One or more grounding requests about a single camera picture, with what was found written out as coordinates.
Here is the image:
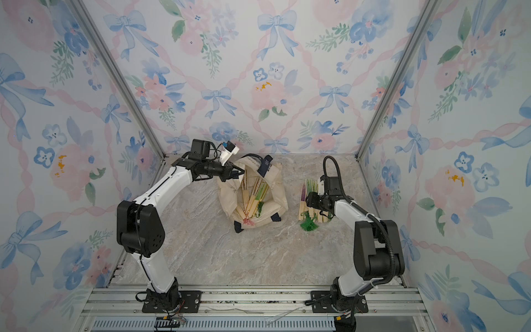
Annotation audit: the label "purple bamboo folding fan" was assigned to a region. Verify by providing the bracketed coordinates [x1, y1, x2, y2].
[297, 183, 307, 221]

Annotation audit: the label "beige tote bag navy handles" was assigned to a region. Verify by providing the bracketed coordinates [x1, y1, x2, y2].
[217, 154, 288, 233]

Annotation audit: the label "light green bamboo fan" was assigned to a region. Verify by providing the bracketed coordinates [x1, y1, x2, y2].
[299, 210, 319, 232]

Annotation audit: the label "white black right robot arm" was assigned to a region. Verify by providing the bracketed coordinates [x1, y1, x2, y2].
[306, 175, 405, 312]

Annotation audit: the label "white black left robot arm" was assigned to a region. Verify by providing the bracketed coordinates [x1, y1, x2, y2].
[116, 139, 244, 295]

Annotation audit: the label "white red printed fan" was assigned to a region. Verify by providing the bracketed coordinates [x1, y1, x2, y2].
[238, 174, 264, 225]

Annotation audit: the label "dark green fan in bag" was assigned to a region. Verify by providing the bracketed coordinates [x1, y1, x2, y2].
[253, 182, 269, 217]

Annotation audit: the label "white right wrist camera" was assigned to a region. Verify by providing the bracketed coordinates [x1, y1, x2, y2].
[317, 176, 325, 195]

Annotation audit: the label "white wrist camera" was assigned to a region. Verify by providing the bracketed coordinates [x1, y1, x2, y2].
[317, 176, 325, 195]
[218, 141, 239, 166]

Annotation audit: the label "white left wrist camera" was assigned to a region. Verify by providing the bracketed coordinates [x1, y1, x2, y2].
[218, 141, 239, 166]

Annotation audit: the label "black corrugated cable conduit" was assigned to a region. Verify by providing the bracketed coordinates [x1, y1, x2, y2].
[322, 155, 406, 332]

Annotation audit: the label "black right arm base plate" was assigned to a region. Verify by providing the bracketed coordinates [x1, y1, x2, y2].
[305, 290, 369, 314]

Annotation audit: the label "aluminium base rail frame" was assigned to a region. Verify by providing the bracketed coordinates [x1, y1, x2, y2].
[74, 284, 435, 331]

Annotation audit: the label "aluminium corner post left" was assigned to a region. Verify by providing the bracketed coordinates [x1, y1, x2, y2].
[66, 0, 167, 160]

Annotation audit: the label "aluminium corner post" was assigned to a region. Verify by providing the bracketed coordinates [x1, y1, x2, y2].
[66, 0, 167, 160]
[355, 0, 440, 160]

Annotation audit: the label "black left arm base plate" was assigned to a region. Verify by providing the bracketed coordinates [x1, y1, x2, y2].
[136, 288, 203, 315]

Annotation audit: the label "aluminium corner post right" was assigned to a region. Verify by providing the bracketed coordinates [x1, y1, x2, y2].
[355, 0, 440, 160]

